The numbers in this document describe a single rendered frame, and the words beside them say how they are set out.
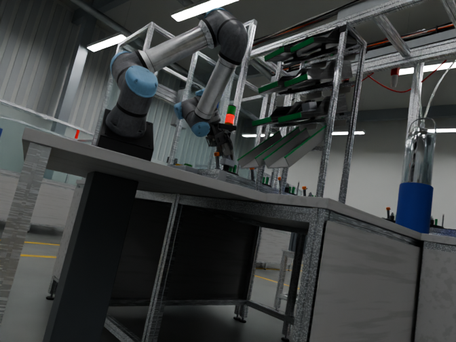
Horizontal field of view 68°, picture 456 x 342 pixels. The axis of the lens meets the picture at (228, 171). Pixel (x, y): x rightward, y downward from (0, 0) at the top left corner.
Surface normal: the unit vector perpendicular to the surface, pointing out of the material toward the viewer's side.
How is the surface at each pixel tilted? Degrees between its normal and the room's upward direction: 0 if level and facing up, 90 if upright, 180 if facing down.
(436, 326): 90
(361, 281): 90
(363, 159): 90
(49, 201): 90
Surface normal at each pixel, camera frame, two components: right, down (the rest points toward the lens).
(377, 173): -0.61, -0.25
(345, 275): 0.67, 0.00
